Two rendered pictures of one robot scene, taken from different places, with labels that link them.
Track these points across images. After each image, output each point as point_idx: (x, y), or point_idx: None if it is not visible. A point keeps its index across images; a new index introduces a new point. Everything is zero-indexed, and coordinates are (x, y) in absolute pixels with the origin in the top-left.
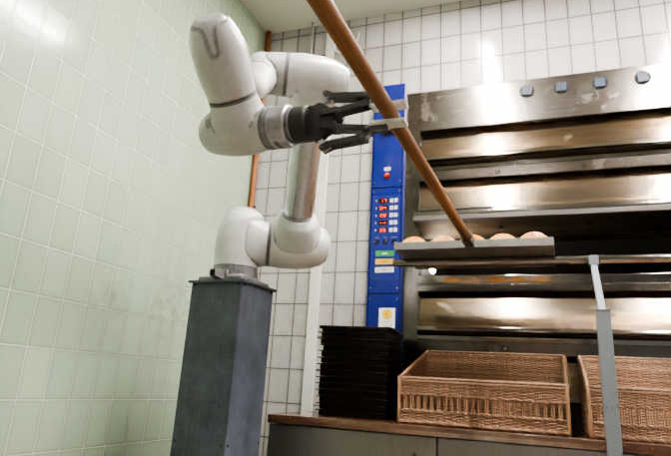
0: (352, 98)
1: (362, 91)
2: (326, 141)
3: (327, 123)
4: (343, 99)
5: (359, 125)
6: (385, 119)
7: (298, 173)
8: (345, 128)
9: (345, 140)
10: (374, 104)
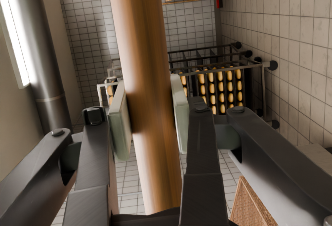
0: (50, 170)
1: (42, 139)
2: (328, 218)
3: (189, 210)
4: (28, 208)
5: (192, 122)
6: (173, 87)
7: None
8: (210, 150)
9: (274, 140)
10: None
